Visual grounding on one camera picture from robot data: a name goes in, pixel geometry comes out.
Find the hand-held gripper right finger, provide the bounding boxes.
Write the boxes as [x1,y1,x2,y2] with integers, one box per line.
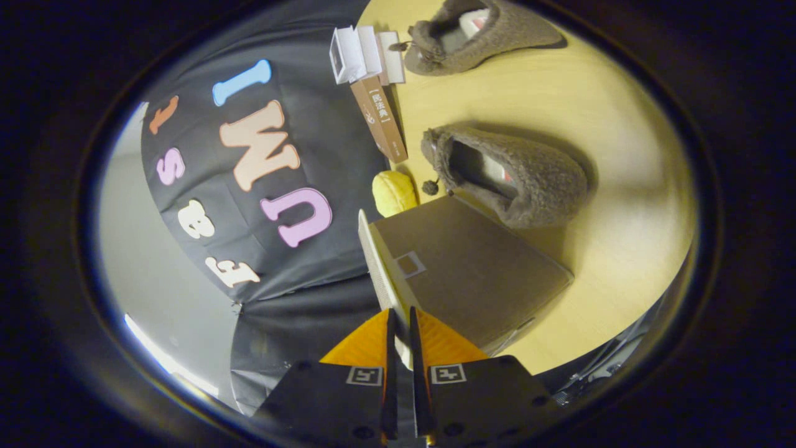
[409,306,554,446]

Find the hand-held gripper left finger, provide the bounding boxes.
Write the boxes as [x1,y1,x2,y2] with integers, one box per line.
[254,309,400,446]

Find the fuzzy grey shoe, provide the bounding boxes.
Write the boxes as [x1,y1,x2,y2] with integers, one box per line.
[420,123,589,230]
[391,0,564,77]

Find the white box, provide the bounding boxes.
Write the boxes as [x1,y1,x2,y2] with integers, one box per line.
[329,26,384,85]

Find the yellow plush toy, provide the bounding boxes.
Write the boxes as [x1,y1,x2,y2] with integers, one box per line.
[372,170,419,218]

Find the black backdrop cloth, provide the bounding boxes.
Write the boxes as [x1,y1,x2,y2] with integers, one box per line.
[141,0,411,416]

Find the brown book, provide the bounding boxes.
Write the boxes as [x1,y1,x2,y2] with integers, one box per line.
[350,76,409,164]

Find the white book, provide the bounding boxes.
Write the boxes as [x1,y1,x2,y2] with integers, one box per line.
[377,31,406,86]

